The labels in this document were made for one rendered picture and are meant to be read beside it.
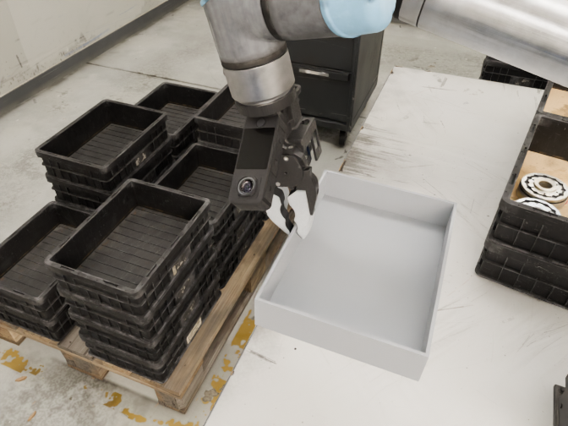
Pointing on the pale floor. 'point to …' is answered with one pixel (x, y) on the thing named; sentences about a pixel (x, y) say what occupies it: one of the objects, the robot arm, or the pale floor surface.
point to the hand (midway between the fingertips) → (295, 233)
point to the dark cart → (335, 78)
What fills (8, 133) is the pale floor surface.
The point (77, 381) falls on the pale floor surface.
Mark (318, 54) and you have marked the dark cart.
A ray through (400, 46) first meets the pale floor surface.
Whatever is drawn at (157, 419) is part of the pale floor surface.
